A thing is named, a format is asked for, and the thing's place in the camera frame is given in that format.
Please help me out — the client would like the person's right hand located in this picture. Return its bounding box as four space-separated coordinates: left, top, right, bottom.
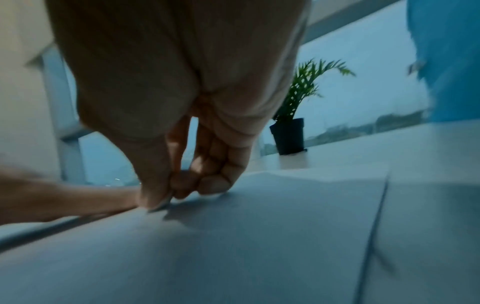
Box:
44 0 312 212

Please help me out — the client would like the person's left hand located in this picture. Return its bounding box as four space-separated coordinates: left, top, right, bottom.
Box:
0 166 142 226

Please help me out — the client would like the white paper sheet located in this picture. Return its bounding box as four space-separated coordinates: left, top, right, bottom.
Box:
0 170 391 304

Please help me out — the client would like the green potted fern black pot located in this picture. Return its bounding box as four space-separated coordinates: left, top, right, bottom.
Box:
269 58 357 156

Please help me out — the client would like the blue patterned cushion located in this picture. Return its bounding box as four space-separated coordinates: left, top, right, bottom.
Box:
406 0 480 123

